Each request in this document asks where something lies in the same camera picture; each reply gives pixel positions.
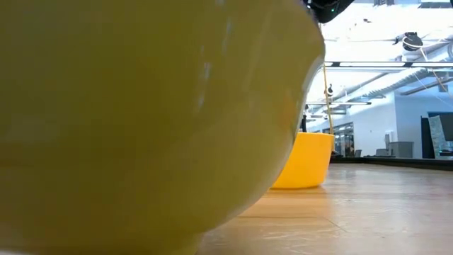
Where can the yellow mini bowl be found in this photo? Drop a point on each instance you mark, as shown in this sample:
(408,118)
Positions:
(141,124)
(308,163)

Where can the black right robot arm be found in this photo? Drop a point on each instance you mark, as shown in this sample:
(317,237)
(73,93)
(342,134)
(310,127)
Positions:
(327,10)

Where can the small black hanging device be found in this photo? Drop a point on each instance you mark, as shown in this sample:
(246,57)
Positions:
(329,90)

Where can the grey cabinet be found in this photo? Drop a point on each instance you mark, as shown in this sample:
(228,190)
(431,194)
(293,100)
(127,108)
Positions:
(401,149)

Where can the black ceiling-mounted device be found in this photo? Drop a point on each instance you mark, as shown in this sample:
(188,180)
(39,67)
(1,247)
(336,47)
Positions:
(411,40)

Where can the dark wall panel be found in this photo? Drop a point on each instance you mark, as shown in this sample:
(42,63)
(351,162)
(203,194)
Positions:
(426,138)

